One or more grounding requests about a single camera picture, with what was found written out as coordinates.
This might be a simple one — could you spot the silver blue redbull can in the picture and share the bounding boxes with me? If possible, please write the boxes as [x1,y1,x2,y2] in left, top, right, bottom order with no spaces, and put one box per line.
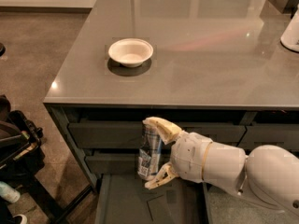
[137,125,164,181]

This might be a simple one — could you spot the open bottom left drawer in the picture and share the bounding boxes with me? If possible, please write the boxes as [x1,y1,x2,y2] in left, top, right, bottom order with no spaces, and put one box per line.
[94,175,212,224]

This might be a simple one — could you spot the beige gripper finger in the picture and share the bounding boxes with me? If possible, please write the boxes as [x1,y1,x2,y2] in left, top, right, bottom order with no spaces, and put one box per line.
[143,117,182,145]
[145,161,178,189]

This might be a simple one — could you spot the white appliance on counter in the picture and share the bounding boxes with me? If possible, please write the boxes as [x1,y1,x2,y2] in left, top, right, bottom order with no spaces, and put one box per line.
[280,5,299,52]

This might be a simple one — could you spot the top right grey drawer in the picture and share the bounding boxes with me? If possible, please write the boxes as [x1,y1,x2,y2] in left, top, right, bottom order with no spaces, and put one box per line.
[238,124,299,151]

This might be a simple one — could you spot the white shoe upper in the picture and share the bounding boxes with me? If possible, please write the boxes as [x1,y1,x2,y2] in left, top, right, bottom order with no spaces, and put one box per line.
[0,182,21,203]

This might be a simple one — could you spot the middle left grey drawer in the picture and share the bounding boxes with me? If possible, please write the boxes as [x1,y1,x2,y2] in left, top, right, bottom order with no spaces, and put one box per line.
[84,151,176,176]

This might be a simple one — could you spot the white shoe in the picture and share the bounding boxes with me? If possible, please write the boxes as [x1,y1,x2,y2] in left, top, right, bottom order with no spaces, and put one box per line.
[13,214,28,224]
[0,182,21,203]

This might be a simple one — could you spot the white paper bowl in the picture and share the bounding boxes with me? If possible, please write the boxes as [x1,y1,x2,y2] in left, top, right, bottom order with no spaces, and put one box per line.
[108,38,153,67]

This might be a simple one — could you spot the white shoe lower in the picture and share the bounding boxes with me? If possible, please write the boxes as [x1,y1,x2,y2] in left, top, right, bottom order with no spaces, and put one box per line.
[13,214,28,224]

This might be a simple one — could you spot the black cart with items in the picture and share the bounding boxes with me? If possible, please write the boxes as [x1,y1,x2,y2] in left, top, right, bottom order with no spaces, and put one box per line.
[0,95,93,224]

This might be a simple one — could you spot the grey drawer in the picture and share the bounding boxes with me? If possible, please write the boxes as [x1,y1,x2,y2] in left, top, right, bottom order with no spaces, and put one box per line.
[238,124,299,151]
[68,120,246,149]
[84,151,176,176]

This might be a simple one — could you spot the top left grey drawer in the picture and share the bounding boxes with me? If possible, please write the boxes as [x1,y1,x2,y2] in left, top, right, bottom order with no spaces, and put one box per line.
[68,120,246,149]

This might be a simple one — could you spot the grey cabinet with counter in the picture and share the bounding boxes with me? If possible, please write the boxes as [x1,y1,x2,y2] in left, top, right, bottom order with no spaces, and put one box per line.
[45,0,299,183]

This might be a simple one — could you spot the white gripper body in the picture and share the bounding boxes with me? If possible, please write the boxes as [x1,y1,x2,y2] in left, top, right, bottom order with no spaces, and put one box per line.
[170,132,213,183]

